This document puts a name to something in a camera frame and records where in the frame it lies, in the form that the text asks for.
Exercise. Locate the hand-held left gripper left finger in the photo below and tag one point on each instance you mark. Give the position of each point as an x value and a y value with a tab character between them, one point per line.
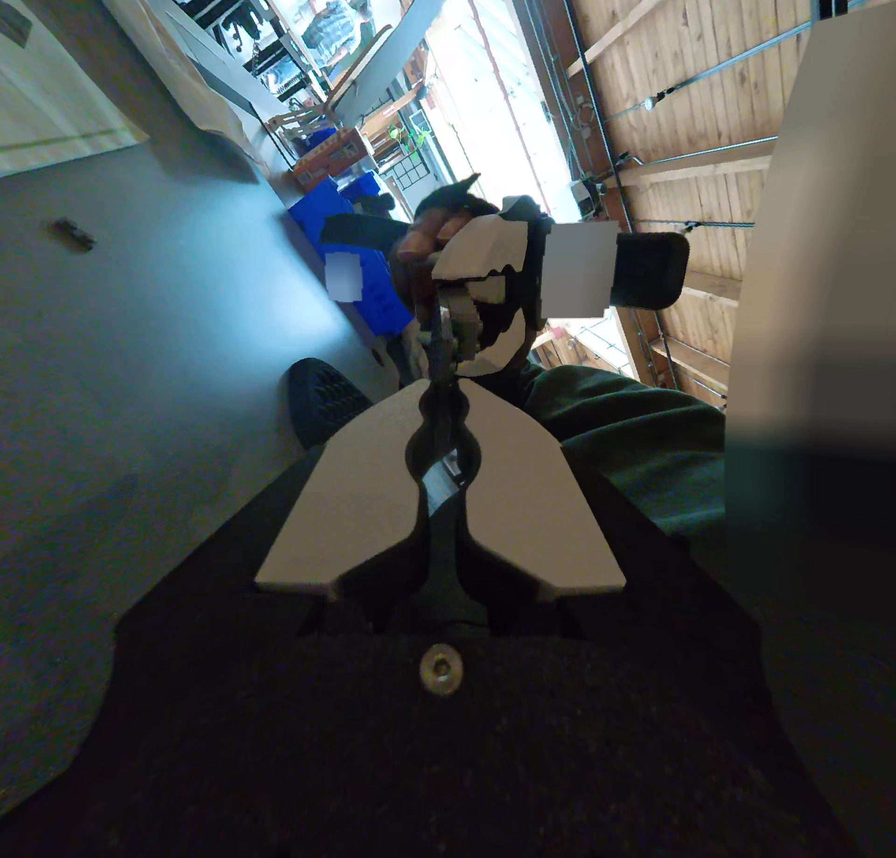
336	515

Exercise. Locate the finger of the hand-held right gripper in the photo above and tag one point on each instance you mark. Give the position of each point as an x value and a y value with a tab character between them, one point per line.
483	242
497	354

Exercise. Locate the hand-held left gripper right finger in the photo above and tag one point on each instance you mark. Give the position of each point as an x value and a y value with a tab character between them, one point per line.
539	515

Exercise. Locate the grey studded building plate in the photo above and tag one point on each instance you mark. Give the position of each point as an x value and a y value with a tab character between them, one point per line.
455	326

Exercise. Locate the person's right forearm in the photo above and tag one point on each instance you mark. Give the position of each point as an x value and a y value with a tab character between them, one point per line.
630	431

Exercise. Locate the adjacent grey desk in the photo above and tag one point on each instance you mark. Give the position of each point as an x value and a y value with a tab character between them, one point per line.
231	88

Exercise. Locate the person's right hand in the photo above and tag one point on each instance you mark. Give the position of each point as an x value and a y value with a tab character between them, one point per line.
420	256

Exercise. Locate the black textured cushion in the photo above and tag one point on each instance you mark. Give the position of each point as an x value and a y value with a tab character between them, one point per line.
329	403

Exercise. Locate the green potted plant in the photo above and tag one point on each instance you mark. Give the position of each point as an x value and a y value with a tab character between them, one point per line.
409	137

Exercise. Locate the blue plastic bin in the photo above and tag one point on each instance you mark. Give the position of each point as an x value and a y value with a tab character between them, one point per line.
350	256

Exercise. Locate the brown cardboard box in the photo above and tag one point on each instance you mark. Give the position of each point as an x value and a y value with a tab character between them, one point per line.
329	158

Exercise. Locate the wooden stand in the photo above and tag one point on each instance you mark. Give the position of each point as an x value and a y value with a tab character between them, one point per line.
297	126

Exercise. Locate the long wooden table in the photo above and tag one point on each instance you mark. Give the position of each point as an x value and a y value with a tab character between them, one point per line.
399	39

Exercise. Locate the black office chair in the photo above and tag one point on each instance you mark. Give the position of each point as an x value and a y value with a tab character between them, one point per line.
241	21

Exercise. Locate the white printed paper bag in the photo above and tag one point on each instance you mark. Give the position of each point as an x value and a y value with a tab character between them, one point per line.
175	46

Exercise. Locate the small grey two-stud plate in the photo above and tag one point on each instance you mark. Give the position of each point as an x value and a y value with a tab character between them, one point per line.
73	233

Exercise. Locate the open instruction booklet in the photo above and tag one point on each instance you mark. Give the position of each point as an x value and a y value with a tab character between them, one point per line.
56	88

